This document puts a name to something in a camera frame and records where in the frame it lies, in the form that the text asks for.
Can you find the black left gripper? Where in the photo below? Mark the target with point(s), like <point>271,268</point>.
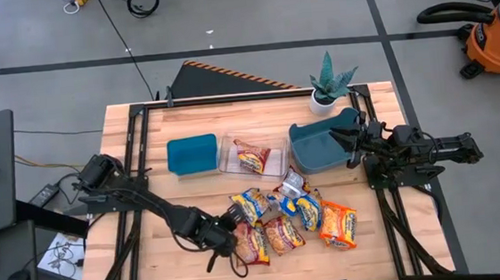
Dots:
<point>213,234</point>

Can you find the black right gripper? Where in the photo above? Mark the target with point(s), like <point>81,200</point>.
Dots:
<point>372,138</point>

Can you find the red Maruchan noodle pack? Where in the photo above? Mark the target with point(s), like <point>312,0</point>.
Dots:
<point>283,236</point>
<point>252,156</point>
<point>254,247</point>

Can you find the red and clear noodle pack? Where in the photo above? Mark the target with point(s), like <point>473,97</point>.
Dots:
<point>293,183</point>

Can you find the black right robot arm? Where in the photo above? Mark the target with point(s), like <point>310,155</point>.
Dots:
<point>451,146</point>

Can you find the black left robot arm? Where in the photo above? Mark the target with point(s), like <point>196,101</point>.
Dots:
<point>161,206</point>

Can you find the orange Maruchan noodle pack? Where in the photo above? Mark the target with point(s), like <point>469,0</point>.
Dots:
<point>339,224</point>

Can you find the dark teal plastic bin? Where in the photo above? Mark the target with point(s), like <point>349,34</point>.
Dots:
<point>315,150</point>

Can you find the small blue noodle pack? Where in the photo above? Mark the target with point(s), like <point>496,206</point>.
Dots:
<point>284,205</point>

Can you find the succulent plant in white pot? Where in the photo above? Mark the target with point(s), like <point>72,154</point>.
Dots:
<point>328,84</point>

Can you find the clear plastic container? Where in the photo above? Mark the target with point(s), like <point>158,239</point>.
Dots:
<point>279,164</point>

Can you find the bright teal plastic box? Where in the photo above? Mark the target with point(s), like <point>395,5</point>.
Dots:
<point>192,154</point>

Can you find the black ramp with striped edge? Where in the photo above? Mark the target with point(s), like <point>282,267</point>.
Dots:
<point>209,80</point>

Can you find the orange shop vacuum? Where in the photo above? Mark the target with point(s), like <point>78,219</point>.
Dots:
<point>499,37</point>

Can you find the black power adapter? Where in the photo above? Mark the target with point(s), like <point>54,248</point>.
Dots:
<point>44,195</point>

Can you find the black metal table frame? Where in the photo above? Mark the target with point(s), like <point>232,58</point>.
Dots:
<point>140,135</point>

